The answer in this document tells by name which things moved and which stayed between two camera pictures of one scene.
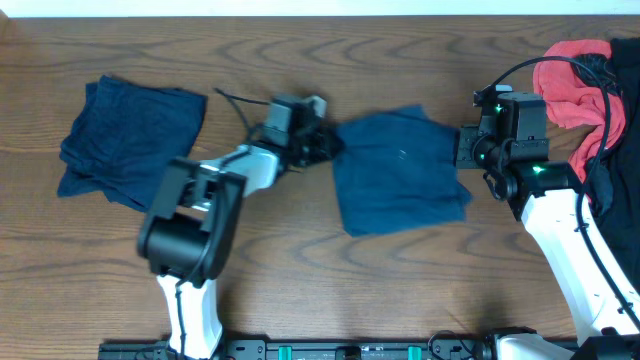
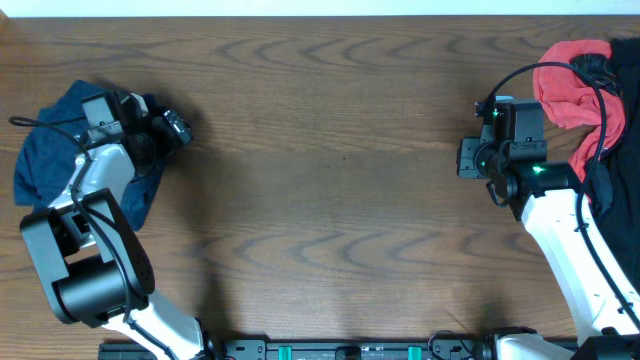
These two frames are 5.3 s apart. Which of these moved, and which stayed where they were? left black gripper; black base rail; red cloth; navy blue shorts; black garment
Moved: navy blue shorts; left black gripper
Stayed: black garment; red cloth; black base rail
